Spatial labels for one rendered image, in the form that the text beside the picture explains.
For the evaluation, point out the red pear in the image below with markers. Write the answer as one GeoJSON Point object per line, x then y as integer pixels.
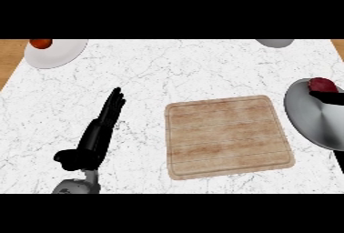
{"type": "Point", "coordinates": [322, 84]}

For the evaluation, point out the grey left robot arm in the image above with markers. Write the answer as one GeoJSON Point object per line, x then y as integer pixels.
{"type": "Point", "coordinates": [77, 184]}

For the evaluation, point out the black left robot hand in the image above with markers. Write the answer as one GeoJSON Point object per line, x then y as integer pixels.
{"type": "Point", "coordinates": [95, 138]}

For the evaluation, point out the grey bowl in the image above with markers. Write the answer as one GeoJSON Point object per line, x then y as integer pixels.
{"type": "Point", "coordinates": [275, 43]}

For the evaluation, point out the white plate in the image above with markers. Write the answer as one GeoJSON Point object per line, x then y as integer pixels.
{"type": "Point", "coordinates": [57, 54]}

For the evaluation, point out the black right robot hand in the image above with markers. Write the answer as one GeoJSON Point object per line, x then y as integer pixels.
{"type": "Point", "coordinates": [331, 97]}

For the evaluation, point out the orange fruit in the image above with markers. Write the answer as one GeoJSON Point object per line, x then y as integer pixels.
{"type": "Point", "coordinates": [40, 43]}

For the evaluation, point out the silver pan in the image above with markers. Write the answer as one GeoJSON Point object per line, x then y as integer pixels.
{"type": "Point", "coordinates": [314, 121]}

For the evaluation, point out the wooden cutting board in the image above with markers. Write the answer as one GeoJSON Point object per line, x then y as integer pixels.
{"type": "Point", "coordinates": [226, 136]}

